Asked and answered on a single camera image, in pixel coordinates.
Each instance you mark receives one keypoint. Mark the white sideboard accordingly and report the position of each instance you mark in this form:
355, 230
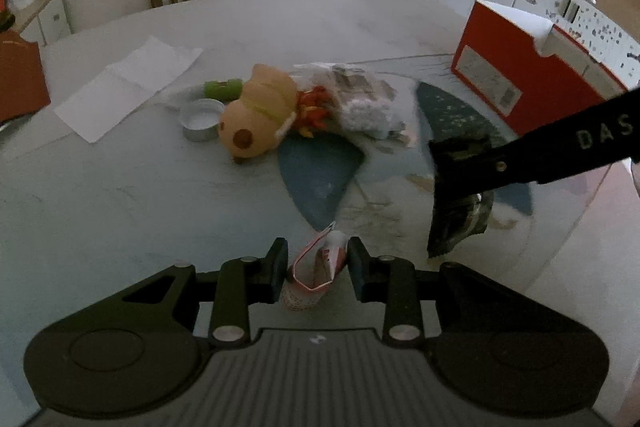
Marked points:
47, 19

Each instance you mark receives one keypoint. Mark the pink white small packet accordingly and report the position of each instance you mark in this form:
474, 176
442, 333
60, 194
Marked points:
312, 294

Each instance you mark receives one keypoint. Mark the dark snack packet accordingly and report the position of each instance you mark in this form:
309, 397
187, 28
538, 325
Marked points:
455, 227

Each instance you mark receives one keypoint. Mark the round silver tin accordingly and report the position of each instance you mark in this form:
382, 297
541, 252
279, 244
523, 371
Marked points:
200, 122

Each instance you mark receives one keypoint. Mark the round patterned table mat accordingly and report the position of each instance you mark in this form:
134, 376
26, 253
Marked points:
320, 177

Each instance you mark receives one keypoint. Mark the white paper sheet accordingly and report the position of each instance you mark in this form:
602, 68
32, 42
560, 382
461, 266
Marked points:
125, 87

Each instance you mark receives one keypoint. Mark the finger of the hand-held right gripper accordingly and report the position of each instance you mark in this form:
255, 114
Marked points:
465, 172

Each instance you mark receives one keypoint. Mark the clear snack packet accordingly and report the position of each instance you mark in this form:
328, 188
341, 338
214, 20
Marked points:
350, 82

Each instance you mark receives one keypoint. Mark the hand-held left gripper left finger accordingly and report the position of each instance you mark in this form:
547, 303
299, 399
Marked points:
280, 268

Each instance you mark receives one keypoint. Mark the red cardboard box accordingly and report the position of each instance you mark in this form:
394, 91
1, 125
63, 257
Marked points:
500, 32

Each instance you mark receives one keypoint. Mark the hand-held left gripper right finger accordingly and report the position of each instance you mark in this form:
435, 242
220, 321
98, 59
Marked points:
356, 268

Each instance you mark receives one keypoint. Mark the green white tube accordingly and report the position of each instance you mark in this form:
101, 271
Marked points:
222, 88

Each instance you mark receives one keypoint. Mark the tan plush toy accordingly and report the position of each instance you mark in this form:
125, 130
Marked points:
265, 107

